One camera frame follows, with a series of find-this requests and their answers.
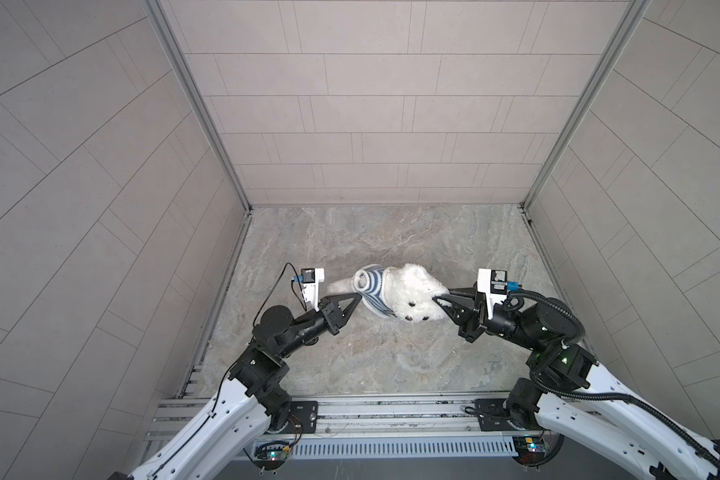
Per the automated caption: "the blue white striped sweater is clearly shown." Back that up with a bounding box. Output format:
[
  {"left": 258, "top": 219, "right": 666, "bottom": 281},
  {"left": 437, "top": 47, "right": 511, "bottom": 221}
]
[{"left": 351, "top": 264, "right": 395, "bottom": 318}]

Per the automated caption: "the white teddy bear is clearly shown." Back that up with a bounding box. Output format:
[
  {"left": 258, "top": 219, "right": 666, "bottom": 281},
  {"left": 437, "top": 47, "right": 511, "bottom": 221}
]
[{"left": 327, "top": 263, "right": 449, "bottom": 323}]

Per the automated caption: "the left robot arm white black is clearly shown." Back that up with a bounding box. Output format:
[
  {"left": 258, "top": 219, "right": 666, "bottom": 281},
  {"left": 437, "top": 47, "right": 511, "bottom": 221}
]
[{"left": 110, "top": 293, "right": 362, "bottom": 479}]

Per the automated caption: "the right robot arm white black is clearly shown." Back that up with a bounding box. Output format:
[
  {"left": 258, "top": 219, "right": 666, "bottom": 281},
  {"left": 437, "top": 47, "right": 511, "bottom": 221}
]
[{"left": 434, "top": 287, "right": 720, "bottom": 479}]

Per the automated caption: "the left green circuit board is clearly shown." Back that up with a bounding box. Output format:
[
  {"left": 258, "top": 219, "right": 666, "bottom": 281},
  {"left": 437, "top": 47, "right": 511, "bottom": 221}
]
[{"left": 253, "top": 440, "right": 293, "bottom": 471}]

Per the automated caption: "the green circuit board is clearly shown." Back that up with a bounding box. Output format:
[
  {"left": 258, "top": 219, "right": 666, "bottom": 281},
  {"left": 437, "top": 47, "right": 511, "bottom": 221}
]
[
  {"left": 253, "top": 440, "right": 293, "bottom": 471},
  {"left": 512, "top": 436, "right": 553, "bottom": 467}
]

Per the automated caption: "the right green circuit board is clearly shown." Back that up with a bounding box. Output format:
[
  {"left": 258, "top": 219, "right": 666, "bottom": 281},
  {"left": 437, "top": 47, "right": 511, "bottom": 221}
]
[{"left": 512, "top": 436, "right": 553, "bottom": 467}]

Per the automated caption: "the right corner aluminium profile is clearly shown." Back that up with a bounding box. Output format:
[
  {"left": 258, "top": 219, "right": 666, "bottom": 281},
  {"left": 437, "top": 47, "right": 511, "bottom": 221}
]
[{"left": 521, "top": 0, "right": 651, "bottom": 214}]

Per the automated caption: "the corner aluminium profile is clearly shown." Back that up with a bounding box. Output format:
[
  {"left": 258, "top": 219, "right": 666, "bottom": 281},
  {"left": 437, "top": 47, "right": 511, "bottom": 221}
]
[
  {"left": 521, "top": 0, "right": 651, "bottom": 214},
  {"left": 142, "top": 0, "right": 252, "bottom": 216}
]

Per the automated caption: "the left corner aluminium profile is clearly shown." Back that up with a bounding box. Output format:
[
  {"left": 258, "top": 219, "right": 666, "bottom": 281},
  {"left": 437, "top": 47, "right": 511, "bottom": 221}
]
[{"left": 142, "top": 0, "right": 252, "bottom": 216}]

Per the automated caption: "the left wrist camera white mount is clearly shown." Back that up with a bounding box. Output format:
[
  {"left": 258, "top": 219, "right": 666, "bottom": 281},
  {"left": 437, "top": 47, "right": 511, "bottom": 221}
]
[{"left": 294, "top": 268, "right": 325, "bottom": 311}]

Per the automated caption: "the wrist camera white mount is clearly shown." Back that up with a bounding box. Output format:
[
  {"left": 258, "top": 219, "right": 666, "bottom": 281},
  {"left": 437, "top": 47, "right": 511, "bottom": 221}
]
[
  {"left": 476, "top": 268, "right": 520, "bottom": 320},
  {"left": 294, "top": 268, "right": 325, "bottom": 311}
]

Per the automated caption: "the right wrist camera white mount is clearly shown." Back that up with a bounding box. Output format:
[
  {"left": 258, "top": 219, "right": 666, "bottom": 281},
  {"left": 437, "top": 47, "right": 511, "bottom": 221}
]
[{"left": 476, "top": 268, "right": 520, "bottom": 320}]

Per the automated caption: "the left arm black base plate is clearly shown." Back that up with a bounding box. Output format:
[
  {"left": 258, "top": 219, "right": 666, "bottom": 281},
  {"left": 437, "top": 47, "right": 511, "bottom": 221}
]
[{"left": 267, "top": 401, "right": 319, "bottom": 435}]

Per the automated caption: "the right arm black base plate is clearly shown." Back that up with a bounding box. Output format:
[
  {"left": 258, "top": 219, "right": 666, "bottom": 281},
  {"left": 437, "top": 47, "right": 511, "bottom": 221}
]
[{"left": 472, "top": 398, "right": 543, "bottom": 431}]

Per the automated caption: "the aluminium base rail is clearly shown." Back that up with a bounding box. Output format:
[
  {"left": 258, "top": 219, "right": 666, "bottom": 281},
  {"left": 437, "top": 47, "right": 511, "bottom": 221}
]
[{"left": 145, "top": 392, "right": 646, "bottom": 442}]

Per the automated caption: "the black corrugated cable conduit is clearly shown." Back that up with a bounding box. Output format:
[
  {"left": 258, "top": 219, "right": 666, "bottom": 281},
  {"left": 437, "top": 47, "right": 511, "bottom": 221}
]
[{"left": 503, "top": 289, "right": 720, "bottom": 480}]

